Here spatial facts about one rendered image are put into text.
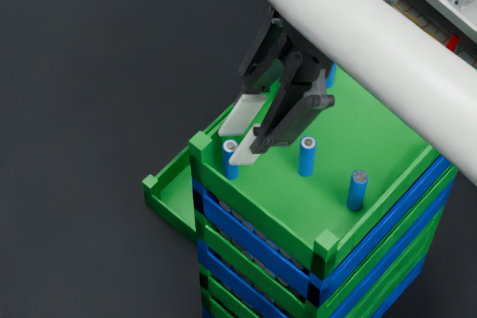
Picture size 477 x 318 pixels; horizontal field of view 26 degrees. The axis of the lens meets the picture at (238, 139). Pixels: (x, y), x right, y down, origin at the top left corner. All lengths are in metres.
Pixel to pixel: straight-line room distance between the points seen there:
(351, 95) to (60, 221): 0.65
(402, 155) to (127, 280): 0.61
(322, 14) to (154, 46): 1.21
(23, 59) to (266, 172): 0.82
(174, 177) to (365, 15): 1.07
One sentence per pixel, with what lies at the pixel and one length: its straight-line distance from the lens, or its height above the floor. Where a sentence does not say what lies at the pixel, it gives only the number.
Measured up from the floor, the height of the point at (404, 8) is 0.19.
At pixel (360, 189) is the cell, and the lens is 1.14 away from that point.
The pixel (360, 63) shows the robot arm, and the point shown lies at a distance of 0.71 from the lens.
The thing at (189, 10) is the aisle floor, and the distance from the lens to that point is 1.96.
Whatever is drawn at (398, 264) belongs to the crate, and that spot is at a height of 0.20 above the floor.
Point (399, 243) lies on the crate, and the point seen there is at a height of 0.29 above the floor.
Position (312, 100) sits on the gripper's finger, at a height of 0.70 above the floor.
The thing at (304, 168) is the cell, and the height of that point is 0.50.
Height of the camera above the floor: 1.54
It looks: 59 degrees down
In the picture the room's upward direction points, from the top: straight up
